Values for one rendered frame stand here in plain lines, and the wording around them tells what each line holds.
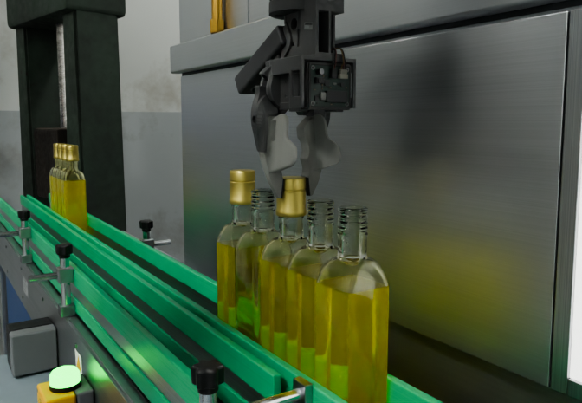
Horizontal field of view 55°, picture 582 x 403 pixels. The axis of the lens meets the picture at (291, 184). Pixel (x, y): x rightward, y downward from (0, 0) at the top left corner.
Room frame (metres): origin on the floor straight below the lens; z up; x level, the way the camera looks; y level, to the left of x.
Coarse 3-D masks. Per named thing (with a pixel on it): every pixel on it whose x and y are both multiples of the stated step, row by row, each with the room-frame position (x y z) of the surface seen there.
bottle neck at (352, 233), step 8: (344, 208) 0.54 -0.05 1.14; (352, 208) 0.56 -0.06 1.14; (360, 208) 0.54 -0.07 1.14; (344, 216) 0.54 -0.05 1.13; (352, 216) 0.53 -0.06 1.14; (360, 216) 0.53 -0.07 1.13; (344, 224) 0.54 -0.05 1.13; (352, 224) 0.53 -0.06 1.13; (360, 224) 0.53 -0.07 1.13; (344, 232) 0.54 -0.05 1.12; (352, 232) 0.53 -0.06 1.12; (360, 232) 0.53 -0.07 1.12; (344, 240) 0.54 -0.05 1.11; (352, 240) 0.53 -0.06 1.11; (360, 240) 0.53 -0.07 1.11; (344, 248) 0.54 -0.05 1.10; (352, 248) 0.53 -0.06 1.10; (360, 248) 0.53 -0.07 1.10; (344, 256) 0.54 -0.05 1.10; (352, 256) 0.53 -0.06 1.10; (360, 256) 0.53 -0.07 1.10
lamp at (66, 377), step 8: (56, 368) 0.82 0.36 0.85; (64, 368) 0.82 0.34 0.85; (72, 368) 0.82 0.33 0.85; (56, 376) 0.80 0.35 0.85; (64, 376) 0.80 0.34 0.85; (72, 376) 0.81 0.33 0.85; (56, 384) 0.80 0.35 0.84; (64, 384) 0.80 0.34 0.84; (72, 384) 0.80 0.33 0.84; (80, 384) 0.82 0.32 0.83; (56, 392) 0.80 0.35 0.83; (64, 392) 0.80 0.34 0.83
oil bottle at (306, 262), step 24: (288, 264) 0.60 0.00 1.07; (312, 264) 0.57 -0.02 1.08; (288, 288) 0.60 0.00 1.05; (312, 288) 0.56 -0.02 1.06; (288, 312) 0.60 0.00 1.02; (312, 312) 0.56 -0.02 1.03; (288, 336) 0.60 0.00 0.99; (312, 336) 0.56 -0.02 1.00; (288, 360) 0.60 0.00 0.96; (312, 360) 0.56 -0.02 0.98
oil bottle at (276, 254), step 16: (272, 240) 0.64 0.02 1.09; (288, 240) 0.63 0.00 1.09; (304, 240) 0.63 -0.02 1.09; (272, 256) 0.63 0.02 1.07; (288, 256) 0.61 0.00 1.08; (272, 272) 0.63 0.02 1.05; (272, 288) 0.63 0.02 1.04; (272, 304) 0.63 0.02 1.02; (272, 320) 0.63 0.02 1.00; (272, 336) 0.63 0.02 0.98; (272, 352) 0.63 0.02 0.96
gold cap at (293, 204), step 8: (288, 176) 0.65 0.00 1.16; (296, 176) 0.65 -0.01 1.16; (288, 184) 0.63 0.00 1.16; (296, 184) 0.63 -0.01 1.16; (304, 184) 0.64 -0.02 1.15; (288, 192) 0.63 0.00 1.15; (296, 192) 0.63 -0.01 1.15; (304, 192) 0.64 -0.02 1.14; (280, 200) 0.63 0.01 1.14; (288, 200) 0.63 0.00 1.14; (296, 200) 0.63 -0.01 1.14; (304, 200) 0.64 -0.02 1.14; (280, 208) 0.63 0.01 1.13; (288, 208) 0.63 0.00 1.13; (296, 208) 0.63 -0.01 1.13; (304, 208) 0.64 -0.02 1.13; (280, 216) 0.63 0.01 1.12; (288, 216) 0.63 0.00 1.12; (296, 216) 0.63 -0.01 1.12
